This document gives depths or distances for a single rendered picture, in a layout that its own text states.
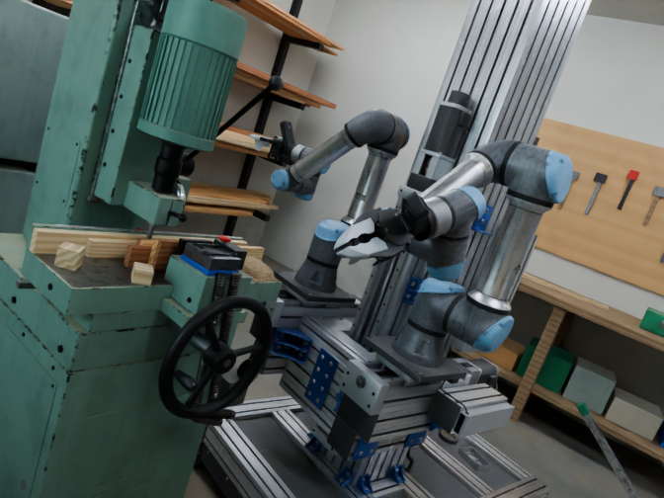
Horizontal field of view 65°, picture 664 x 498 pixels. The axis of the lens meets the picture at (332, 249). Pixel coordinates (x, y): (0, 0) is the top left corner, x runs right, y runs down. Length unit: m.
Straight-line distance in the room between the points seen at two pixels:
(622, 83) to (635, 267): 1.26
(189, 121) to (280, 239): 4.05
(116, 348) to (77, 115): 0.59
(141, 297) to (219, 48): 0.56
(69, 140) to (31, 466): 0.76
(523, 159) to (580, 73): 2.98
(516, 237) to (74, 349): 1.03
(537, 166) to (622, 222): 2.76
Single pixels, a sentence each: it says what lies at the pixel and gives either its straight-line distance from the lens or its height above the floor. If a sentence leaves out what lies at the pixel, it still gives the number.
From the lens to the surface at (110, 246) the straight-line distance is 1.30.
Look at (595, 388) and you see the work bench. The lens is 3.77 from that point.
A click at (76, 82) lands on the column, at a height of 1.25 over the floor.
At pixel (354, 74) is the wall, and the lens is 5.00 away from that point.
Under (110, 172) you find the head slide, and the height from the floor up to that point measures 1.07.
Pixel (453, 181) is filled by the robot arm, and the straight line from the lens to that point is 1.28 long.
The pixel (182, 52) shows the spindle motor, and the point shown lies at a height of 1.39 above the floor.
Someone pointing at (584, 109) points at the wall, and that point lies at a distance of 4.25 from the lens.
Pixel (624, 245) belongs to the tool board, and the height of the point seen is 1.27.
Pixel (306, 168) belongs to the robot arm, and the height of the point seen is 1.19.
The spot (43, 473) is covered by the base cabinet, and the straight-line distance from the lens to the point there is 1.35.
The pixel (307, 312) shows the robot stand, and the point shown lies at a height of 0.74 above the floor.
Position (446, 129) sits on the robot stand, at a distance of 1.65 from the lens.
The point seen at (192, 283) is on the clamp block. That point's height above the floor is 0.93.
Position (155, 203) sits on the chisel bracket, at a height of 1.05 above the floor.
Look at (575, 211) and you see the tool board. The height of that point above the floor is 1.38.
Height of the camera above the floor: 1.32
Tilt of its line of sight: 11 degrees down
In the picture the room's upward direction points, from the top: 19 degrees clockwise
